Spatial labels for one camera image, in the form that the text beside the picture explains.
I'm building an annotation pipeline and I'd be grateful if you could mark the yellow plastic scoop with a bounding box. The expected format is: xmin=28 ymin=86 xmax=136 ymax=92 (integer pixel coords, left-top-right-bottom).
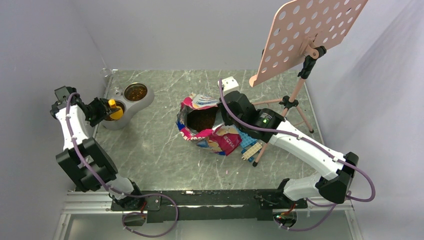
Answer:
xmin=108 ymin=99 xmax=124 ymax=120

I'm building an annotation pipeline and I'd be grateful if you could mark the pet food bag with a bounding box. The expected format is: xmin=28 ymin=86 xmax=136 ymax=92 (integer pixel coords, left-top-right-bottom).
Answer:
xmin=176 ymin=93 xmax=242 ymax=156

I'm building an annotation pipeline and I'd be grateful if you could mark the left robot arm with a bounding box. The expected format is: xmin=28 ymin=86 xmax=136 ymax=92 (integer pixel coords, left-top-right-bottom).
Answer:
xmin=50 ymin=86 xmax=144 ymax=210

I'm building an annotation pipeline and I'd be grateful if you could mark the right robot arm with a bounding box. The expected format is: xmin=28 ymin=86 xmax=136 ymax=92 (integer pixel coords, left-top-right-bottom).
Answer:
xmin=219 ymin=90 xmax=359 ymax=208

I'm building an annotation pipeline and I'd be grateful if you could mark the brown pet food kibble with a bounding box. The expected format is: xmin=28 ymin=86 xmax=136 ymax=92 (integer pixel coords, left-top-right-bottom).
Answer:
xmin=187 ymin=107 xmax=218 ymax=133

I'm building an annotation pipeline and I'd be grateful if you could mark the grey double pet bowl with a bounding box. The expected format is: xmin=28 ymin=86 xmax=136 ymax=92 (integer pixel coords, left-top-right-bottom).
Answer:
xmin=101 ymin=82 xmax=155 ymax=130

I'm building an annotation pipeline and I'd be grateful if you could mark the blue building block plate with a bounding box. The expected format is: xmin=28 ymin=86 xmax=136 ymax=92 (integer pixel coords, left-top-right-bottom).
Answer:
xmin=236 ymin=128 xmax=258 ymax=149

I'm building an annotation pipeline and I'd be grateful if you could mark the clear glass cup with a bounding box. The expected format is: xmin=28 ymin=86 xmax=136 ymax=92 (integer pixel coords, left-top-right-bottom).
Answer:
xmin=100 ymin=68 xmax=113 ymax=78

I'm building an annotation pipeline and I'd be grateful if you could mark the beige blue toy block car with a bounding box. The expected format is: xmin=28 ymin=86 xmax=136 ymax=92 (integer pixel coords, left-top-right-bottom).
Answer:
xmin=241 ymin=142 xmax=263 ymax=163

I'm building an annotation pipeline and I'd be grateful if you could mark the pink perforated music stand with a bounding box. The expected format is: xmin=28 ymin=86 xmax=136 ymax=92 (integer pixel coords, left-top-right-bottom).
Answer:
xmin=248 ymin=0 xmax=369 ymax=168

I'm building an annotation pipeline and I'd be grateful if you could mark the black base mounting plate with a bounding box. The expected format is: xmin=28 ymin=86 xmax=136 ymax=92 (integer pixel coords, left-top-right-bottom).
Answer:
xmin=110 ymin=188 xmax=309 ymax=223

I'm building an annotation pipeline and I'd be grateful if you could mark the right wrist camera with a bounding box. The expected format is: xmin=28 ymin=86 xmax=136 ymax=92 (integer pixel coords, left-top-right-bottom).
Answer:
xmin=221 ymin=76 xmax=240 ymax=96

